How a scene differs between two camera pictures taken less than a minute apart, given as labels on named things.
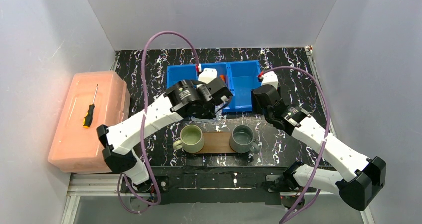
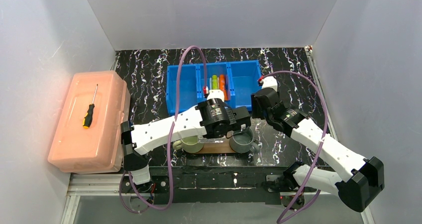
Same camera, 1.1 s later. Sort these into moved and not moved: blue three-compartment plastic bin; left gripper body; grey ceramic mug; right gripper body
Moved: left gripper body
Not moved: right gripper body; grey ceramic mug; blue three-compartment plastic bin
